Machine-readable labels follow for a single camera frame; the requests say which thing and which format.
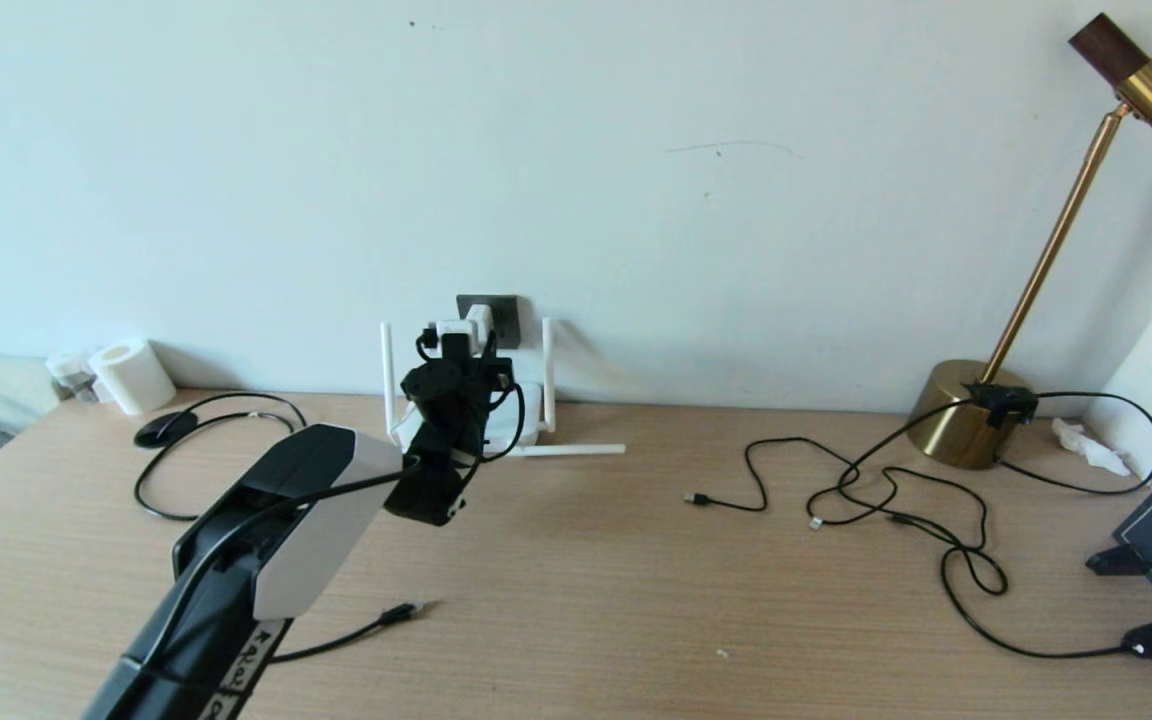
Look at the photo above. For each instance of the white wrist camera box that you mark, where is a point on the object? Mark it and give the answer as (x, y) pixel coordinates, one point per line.
(454, 332)

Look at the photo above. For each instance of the white wifi router with antennas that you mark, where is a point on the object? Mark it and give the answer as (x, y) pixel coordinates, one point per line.
(548, 380)

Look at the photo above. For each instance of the small clear plastic jar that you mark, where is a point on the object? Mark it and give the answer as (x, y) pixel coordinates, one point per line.
(69, 370)

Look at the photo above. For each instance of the white power adapter block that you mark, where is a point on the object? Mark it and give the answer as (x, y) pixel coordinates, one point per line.
(481, 320)

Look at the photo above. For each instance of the white toilet paper roll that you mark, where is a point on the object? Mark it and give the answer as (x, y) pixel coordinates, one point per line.
(134, 378)

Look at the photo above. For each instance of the black plastic clip stand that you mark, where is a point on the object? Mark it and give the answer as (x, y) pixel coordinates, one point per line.
(1116, 560)

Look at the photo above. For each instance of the brass desk lamp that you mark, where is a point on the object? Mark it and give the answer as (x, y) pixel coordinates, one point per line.
(966, 420)

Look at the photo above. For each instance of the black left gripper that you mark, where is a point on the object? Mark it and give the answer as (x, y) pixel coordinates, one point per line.
(456, 405)

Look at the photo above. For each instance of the black round desk grommet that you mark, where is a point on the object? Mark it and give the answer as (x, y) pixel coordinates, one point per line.
(164, 429)

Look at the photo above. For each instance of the crumpled white tissue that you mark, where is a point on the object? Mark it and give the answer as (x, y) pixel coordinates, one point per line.
(1086, 445)

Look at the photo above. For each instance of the grey wall power socket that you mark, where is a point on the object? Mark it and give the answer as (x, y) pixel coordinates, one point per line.
(506, 315)

